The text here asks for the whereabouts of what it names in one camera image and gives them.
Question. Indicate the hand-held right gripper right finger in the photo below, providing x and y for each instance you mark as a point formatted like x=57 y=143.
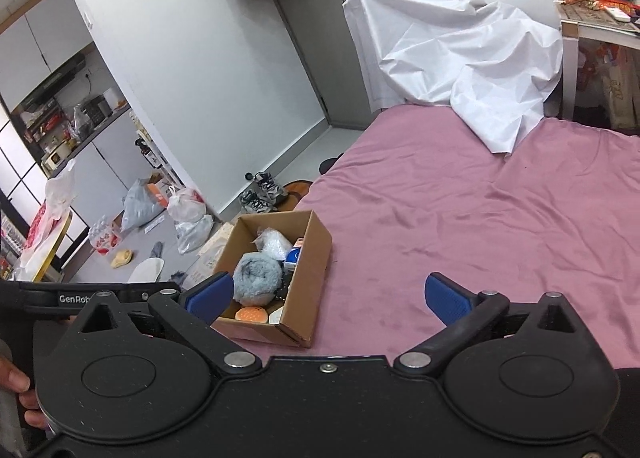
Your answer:
x=447 y=300

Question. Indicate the white slipper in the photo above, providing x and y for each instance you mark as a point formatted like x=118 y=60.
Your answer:
x=146 y=270

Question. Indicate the round yellow-edged table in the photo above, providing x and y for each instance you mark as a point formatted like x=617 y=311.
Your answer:
x=52 y=245

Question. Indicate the white cover sheet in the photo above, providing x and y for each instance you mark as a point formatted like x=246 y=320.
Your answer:
x=450 y=53

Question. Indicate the pack of water bottles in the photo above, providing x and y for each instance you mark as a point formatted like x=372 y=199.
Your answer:
x=106 y=238

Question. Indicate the white fluffy pack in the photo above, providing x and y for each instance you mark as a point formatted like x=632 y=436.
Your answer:
x=274 y=244

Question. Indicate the yellow slipper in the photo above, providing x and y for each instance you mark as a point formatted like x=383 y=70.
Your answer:
x=122 y=258

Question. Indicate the black slipper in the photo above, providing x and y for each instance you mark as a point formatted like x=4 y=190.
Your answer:
x=330 y=163

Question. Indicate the white and red plastic bag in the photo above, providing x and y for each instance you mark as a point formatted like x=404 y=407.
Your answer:
x=186 y=205

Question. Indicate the white bag with red print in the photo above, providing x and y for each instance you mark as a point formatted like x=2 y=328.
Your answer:
x=55 y=208

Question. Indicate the white desk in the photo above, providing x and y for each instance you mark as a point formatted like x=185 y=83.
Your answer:
x=595 y=31

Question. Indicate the grey sock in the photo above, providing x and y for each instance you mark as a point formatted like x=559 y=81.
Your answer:
x=157 y=249

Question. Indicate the grey plastic bag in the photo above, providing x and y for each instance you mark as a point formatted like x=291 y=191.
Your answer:
x=140 y=208

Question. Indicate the person's left hand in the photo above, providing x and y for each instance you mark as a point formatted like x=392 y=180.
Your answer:
x=15 y=375

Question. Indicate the cardboard box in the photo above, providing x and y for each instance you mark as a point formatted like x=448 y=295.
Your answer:
x=307 y=283

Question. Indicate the grey door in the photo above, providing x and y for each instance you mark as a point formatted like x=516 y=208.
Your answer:
x=320 y=48

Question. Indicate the white kitchen cabinet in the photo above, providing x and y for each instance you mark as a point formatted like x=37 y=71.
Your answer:
x=100 y=158

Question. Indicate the beige dotted cloth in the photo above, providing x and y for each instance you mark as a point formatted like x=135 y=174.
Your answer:
x=215 y=248

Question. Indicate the dark spray bottle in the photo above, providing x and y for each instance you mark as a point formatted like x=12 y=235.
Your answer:
x=143 y=152

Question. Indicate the range hood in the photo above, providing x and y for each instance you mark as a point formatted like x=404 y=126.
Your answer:
x=47 y=83

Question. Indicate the brown cat-shaped mat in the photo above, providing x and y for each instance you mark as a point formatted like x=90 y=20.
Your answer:
x=296 y=189

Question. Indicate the orange and white carton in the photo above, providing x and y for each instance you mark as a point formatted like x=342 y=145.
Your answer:
x=159 y=193

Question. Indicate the grey-blue fluffy plush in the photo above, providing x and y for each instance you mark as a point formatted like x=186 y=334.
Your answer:
x=257 y=278

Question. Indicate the clear plastic bag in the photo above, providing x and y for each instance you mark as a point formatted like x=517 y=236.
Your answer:
x=195 y=234

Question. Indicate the grey sneaker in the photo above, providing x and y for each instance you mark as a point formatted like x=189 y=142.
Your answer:
x=270 y=186
x=256 y=202

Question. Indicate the black kitchen appliance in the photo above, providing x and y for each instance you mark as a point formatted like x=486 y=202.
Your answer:
x=94 y=108

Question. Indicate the burger plush toy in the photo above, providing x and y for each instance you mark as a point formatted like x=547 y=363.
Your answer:
x=252 y=314

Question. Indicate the black and white bow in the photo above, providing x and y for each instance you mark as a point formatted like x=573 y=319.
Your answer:
x=281 y=290

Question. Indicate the small white bagged item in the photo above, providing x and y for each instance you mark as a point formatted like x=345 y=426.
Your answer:
x=276 y=316

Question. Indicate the blue tissue pack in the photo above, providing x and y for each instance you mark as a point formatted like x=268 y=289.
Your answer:
x=294 y=254

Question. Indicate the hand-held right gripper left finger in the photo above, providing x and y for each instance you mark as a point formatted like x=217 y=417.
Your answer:
x=207 y=295

